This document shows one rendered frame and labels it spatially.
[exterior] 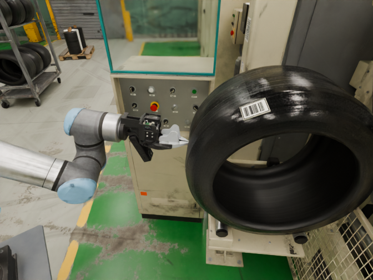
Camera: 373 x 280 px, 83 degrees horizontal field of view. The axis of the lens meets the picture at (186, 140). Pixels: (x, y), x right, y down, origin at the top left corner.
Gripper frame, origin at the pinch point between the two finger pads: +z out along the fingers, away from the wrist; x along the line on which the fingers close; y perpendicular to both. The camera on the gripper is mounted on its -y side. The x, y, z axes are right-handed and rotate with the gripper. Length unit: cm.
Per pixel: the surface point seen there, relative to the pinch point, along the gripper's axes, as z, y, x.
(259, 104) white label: 15.8, 21.2, -9.2
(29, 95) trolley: -266, -134, 246
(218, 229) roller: 17.1, -28.9, -9.7
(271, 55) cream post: 25.9, 24.7, 26.4
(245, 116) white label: 13.1, 18.4, -11.1
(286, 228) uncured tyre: 37.7, -19.4, -11.6
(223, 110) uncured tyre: 8.7, 16.6, -6.0
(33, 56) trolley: -281, -87, 298
